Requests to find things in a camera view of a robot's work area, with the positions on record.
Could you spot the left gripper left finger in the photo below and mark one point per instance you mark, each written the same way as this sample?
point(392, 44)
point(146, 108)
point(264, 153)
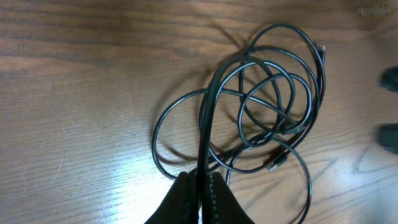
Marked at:
point(180, 205)

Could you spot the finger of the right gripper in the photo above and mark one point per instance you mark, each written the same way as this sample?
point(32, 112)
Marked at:
point(387, 137)

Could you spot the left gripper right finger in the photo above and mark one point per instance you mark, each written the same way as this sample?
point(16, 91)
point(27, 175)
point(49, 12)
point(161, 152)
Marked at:
point(219, 205)

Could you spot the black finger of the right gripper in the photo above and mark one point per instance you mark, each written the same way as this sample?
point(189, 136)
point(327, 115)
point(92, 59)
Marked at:
point(388, 79)

